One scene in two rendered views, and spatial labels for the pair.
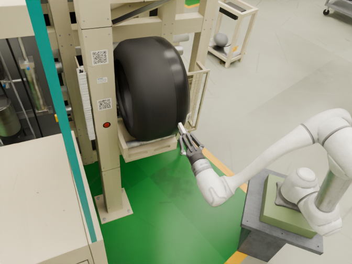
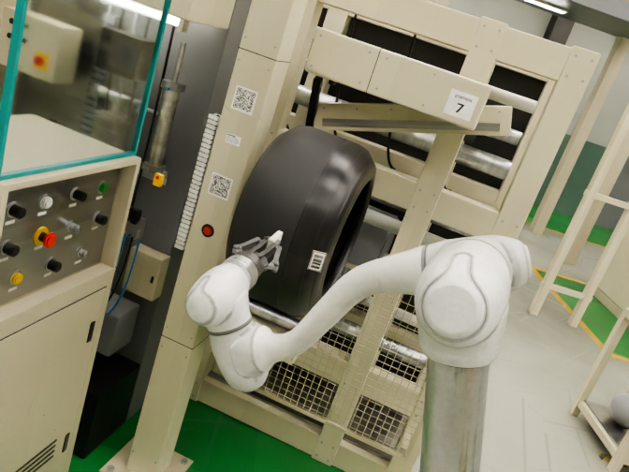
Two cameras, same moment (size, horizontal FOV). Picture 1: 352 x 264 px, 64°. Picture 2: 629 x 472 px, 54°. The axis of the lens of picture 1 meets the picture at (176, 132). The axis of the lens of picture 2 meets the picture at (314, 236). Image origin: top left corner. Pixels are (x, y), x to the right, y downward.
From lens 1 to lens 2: 1.22 m
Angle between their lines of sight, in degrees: 44
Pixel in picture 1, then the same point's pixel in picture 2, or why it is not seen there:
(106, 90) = (231, 162)
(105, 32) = (265, 65)
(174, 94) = (307, 194)
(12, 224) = not seen: outside the picture
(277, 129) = not seen: outside the picture
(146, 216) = not seen: outside the picture
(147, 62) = (302, 139)
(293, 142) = (387, 261)
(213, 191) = (206, 281)
